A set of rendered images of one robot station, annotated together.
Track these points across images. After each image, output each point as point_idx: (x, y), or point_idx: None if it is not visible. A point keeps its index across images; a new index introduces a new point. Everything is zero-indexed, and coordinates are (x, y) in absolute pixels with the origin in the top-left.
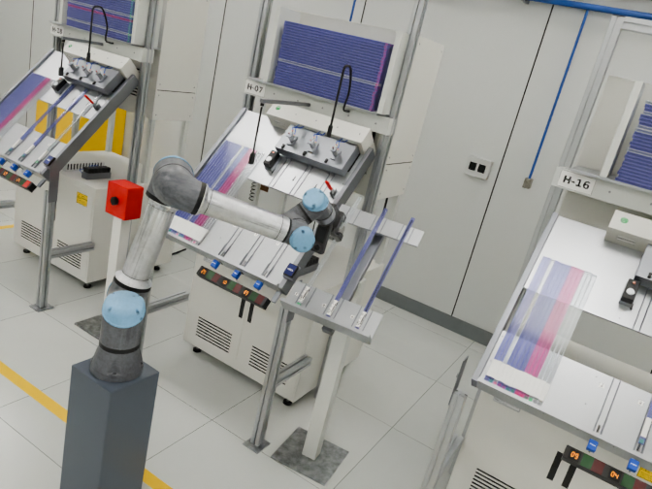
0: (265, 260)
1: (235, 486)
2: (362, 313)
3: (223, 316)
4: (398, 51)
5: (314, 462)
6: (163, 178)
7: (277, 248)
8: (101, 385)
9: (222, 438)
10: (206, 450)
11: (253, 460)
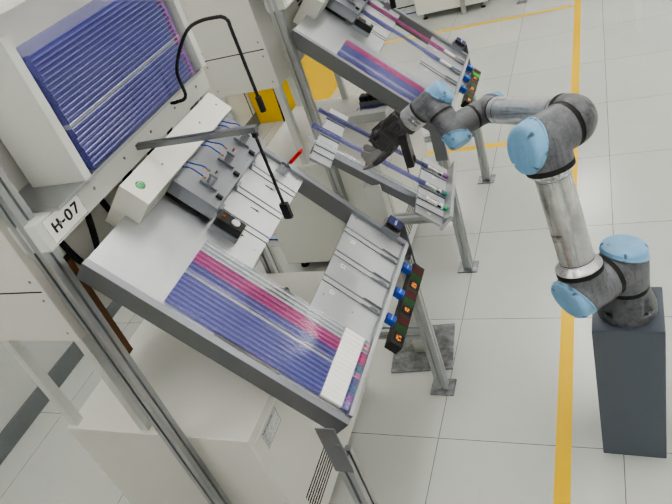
0: (376, 258)
1: (511, 370)
2: (430, 167)
3: (314, 444)
4: None
5: None
6: (593, 106)
7: (359, 243)
8: (662, 297)
9: (458, 413)
10: (487, 414)
11: (467, 377)
